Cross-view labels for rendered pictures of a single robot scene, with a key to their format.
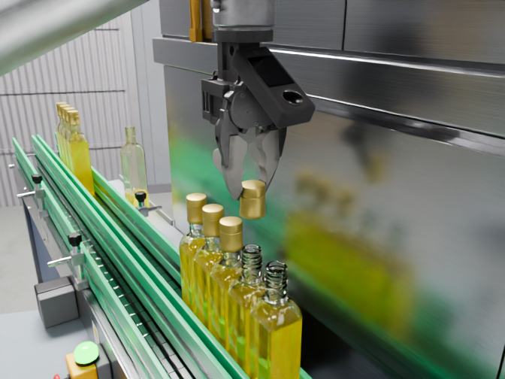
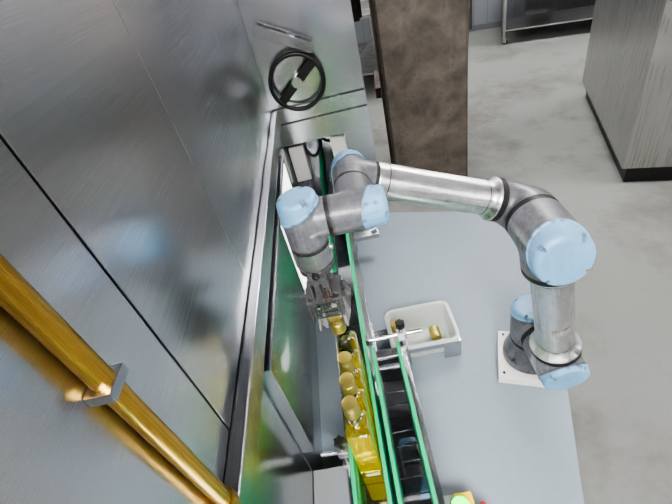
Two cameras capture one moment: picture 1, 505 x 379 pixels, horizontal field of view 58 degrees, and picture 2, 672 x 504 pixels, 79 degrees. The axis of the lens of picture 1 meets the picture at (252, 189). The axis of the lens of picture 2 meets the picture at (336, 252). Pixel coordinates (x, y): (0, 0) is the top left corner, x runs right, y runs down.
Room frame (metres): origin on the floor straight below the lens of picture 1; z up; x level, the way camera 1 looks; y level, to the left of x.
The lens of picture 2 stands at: (1.04, 0.43, 1.94)
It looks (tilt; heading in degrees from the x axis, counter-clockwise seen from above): 39 degrees down; 218
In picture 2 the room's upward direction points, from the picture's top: 15 degrees counter-clockwise
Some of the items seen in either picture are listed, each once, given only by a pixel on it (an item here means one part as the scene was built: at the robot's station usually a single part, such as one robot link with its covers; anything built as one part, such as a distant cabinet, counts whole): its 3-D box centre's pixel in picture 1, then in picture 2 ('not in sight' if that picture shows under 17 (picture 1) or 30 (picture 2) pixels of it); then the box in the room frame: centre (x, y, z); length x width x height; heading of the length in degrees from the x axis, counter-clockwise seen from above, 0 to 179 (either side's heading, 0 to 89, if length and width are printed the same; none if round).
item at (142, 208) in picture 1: (149, 213); not in sight; (1.13, 0.28, 0.94); 0.07 x 0.04 x 0.13; 123
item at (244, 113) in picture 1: (240, 80); (322, 285); (0.59, 0.01, 1.37); 0.09 x 0.08 x 0.12; 32
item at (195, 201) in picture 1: (197, 208); (350, 407); (0.71, 0.09, 1.14); 0.04 x 0.04 x 0.04
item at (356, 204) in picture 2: not in sight; (355, 204); (0.51, 0.09, 1.53); 0.11 x 0.11 x 0.08; 32
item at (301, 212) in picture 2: not in sight; (304, 220); (0.58, 0.01, 1.53); 0.09 x 0.08 x 0.11; 122
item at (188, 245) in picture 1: (200, 285); (362, 441); (0.71, 0.09, 0.99); 0.06 x 0.06 x 0.21; 32
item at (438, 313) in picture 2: not in sight; (421, 332); (0.23, 0.05, 0.80); 0.22 x 0.17 x 0.09; 123
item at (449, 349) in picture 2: not in sight; (413, 335); (0.24, 0.03, 0.79); 0.27 x 0.17 x 0.08; 123
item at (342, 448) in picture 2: not in sight; (336, 454); (0.75, 0.03, 0.94); 0.07 x 0.04 x 0.13; 123
